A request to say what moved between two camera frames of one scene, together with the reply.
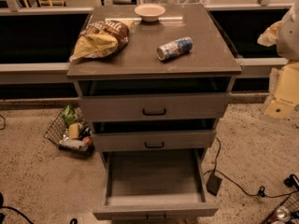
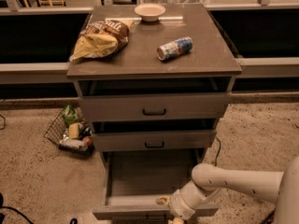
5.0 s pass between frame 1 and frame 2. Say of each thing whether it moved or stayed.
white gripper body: moved
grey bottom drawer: stayed
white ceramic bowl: stayed
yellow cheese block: stayed
